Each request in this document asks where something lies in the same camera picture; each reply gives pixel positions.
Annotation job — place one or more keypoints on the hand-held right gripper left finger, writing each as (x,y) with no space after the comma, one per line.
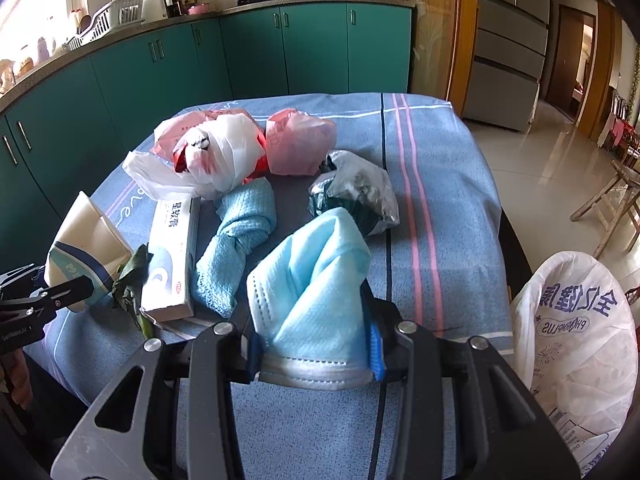
(252,357)

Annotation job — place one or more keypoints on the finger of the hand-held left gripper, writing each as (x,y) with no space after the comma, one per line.
(65,291)
(17,276)

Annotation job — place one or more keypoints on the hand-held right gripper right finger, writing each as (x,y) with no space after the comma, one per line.
(377,352)

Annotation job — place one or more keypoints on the cream paper carton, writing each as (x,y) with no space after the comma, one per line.
(85,240)

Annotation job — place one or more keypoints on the blue face mask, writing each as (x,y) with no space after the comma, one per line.
(310,285)

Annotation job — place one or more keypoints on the clear bag with dark contents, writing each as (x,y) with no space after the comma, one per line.
(360,195)

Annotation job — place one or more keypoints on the pink printed plastic bag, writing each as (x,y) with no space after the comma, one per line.
(300,142)

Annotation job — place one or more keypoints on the person's left forearm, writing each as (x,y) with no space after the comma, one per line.
(14,377)

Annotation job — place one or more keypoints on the green leaf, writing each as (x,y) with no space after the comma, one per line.
(132,285)

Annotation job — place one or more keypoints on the white ointment box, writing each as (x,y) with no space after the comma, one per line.
(170,260)

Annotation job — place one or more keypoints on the light blue knotted cloth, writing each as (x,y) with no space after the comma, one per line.
(240,230)

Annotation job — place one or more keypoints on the blue striped tablecloth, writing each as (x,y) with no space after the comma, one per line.
(440,220)

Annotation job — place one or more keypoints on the red snack wrapper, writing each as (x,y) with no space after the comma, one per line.
(257,166)

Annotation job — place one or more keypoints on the small pink plastic bag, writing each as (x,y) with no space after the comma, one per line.
(172,130)

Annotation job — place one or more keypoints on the white plastic bag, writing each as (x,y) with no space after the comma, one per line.
(225,155)

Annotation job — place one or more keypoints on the white dish rack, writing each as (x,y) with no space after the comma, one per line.
(110,17)

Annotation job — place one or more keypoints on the wooden folding table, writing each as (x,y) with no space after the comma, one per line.
(617,195)

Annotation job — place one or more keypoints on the teal kitchen cabinets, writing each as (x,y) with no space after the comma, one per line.
(310,55)

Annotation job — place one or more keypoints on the pink bowl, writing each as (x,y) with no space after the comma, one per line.
(197,9)

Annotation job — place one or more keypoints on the wooden framed glass door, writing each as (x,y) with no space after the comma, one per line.
(432,35)

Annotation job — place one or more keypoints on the silver refrigerator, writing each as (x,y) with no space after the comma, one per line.
(505,50)

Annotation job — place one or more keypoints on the brown room door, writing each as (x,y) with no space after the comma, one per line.
(567,60)

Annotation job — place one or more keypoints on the grey kitchen countertop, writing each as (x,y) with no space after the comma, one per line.
(300,4)

